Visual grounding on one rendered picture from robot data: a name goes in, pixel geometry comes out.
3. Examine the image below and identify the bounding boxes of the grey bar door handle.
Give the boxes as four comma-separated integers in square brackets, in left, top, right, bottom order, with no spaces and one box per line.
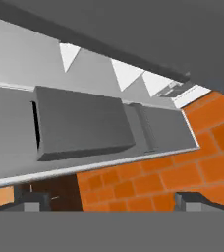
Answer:
[130,102,160,155]

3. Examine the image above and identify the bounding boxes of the dark grey block door handle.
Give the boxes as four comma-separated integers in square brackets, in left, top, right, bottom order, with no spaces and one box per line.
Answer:
[30,85,137,162]

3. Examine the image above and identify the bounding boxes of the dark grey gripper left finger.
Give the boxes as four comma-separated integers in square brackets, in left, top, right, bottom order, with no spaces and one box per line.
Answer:
[0,191,52,212]

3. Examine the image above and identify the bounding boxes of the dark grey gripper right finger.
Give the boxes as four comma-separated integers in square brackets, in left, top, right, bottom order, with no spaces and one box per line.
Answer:
[174,191,224,212]

